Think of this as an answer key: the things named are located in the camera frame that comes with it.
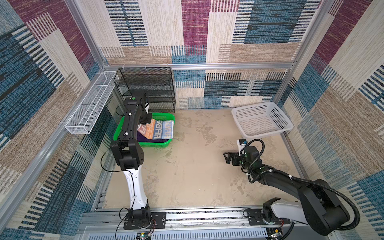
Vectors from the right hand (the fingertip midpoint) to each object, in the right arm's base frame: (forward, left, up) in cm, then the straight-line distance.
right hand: (230, 155), depth 90 cm
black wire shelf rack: (+50, +47, +17) cm, 70 cm away
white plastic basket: (+30, -28, -5) cm, 41 cm away
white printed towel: (+17, +44, +5) cm, 47 cm away
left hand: (+19, +51, +13) cm, 56 cm away
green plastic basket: (+32, +44, +1) cm, 55 cm away
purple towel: (+9, +53, +8) cm, 54 cm away
